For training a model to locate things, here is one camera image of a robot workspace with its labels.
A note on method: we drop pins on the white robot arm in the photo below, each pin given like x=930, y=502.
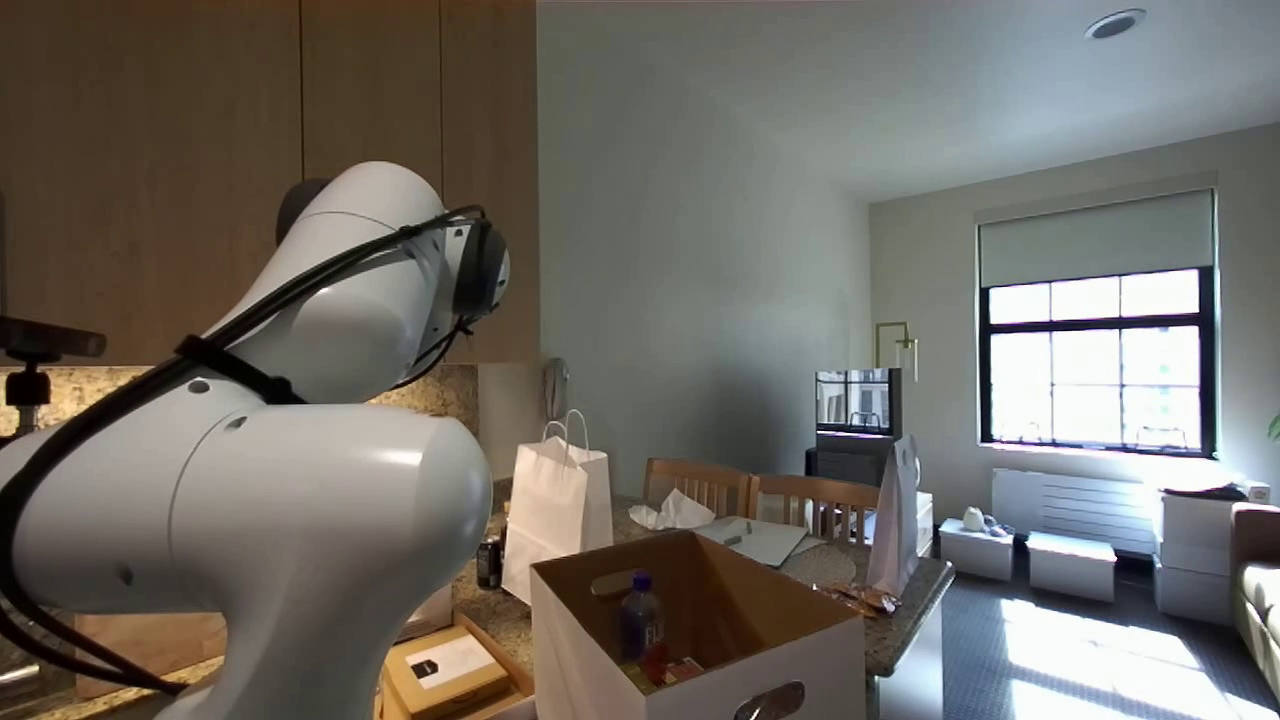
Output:
x=305, y=535

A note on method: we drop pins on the cardboard box white outside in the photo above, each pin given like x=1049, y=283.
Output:
x=801, y=664

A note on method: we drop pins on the tan box white label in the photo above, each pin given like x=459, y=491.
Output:
x=447, y=664

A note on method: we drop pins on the white storage box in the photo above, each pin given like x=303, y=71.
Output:
x=973, y=553
x=1068, y=571

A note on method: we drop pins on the wooden chair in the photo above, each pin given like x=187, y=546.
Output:
x=812, y=491
x=692, y=474

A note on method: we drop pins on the crumpled white tissue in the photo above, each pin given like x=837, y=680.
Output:
x=672, y=508

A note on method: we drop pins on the small lit monitor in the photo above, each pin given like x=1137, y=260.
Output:
x=857, y=400

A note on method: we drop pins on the dark bottle tan cap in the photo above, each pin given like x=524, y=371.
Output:
x=488, y=562

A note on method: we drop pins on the clear bottle blue cap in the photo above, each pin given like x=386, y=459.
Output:
x=641, y=621

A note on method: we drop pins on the tall white plastic bag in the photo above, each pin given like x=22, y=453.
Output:
x=895, y=535

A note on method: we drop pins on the white radiator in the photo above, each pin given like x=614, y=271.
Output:
x=1066, y=507

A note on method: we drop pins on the black framed window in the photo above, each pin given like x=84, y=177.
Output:
x=1093, y=363

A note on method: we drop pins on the white roller blind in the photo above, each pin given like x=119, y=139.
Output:
x=1093, y=242

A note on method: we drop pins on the round ceiling light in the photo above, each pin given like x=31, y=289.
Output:
x=1113, y=25

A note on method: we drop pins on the white cabinet stack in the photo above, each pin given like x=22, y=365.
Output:
x=1194, y=562

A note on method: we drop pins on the beige sofa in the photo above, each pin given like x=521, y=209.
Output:
x=1260, y=600

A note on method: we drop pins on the grey wall phone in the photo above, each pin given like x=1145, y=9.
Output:
x=559, y=384

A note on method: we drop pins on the wooden wall cabinet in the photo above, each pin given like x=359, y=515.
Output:
x=161, y=133

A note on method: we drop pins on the black camera on tripod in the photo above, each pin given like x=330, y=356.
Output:
x=47, y=338

